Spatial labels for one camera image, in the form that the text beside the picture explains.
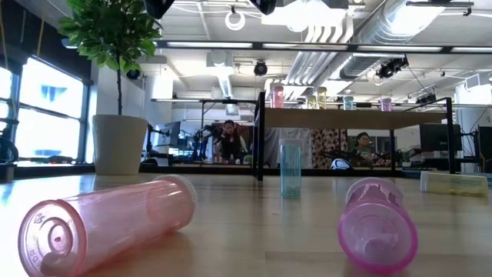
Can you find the white curtain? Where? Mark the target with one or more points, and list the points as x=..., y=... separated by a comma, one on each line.
x=296, y=132

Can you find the green potted plant white pot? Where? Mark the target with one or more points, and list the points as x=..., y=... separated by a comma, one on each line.
x=119, y=146

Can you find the white black round object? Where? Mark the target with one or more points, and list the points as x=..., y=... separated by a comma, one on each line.
x=341, y=164

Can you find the red pill bottle white cap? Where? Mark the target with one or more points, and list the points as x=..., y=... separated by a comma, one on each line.
x=115, y=219
x=277, y=98

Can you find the wooden shelf black metal frame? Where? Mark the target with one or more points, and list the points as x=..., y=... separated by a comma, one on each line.
x=346, y=119

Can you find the purple pill bottle white cap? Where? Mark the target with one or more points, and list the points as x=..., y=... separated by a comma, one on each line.
x=385, y=105
x=376, y=231

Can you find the yellow pill bottle white cap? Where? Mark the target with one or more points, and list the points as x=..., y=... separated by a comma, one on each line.
x=457, y=184
x=311, y=103

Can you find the floral patterned partition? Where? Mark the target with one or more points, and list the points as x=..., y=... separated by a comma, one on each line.
x=326, y=148

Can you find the teal pill bottle white cap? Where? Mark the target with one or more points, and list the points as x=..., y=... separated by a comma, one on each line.
x=348, y=104
x=290, y=169

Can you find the person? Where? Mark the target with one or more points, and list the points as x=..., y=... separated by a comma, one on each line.
x=230, y=142
x=362, y=148

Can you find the black computer monitor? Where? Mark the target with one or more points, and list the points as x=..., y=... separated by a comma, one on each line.
x=440, y=137

